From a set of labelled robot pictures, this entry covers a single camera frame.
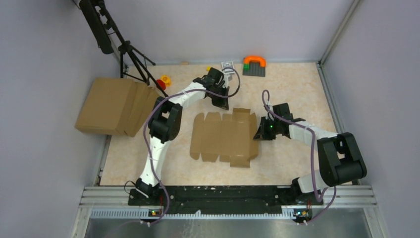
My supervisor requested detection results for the brown cardboard box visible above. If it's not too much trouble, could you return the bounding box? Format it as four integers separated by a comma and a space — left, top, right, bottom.
190, 108, 259, 168

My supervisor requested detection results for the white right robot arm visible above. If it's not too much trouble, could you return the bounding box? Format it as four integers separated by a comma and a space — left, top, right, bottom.
253, 103, 367, 204

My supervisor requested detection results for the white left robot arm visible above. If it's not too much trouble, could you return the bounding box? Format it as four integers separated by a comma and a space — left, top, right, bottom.
134, 67, 229, 205

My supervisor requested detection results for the blue playing card deck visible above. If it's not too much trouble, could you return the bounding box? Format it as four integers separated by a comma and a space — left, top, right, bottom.
221, 61, 234, 69

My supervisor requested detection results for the orange arch toy piece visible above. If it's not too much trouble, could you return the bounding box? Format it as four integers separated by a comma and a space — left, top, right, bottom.
243, 56, 266, 67

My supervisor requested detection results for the grey building baseplate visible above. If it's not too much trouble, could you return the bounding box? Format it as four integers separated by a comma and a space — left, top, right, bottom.
242, 62, 265, 77

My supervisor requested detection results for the yellow round toy disc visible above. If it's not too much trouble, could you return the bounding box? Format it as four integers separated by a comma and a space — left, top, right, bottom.
160, 75, 172, 87

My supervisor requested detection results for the red round toy disc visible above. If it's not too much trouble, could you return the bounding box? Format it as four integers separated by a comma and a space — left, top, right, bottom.
156, 79, 166, 90

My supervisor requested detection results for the stack of folded cardboard boxes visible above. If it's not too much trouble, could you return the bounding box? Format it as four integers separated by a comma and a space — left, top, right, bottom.
75, 78, 159, 137

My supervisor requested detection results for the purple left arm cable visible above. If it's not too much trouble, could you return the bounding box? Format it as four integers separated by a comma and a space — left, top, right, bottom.
124, 66, 242, 227

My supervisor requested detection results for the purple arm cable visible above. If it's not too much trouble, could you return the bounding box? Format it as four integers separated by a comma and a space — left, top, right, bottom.
124, 66, 242, 227
261, 89, 337, 225

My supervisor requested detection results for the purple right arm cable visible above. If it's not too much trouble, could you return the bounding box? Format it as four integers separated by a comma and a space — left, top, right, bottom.
261, 89, 337, 225

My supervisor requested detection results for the black camera tripod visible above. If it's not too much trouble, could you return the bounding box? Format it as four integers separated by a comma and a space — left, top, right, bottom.
73, 0, 168, 97

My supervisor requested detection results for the aluminium frame rail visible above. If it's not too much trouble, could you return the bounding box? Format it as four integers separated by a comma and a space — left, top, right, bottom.
73, 134, 389, 238

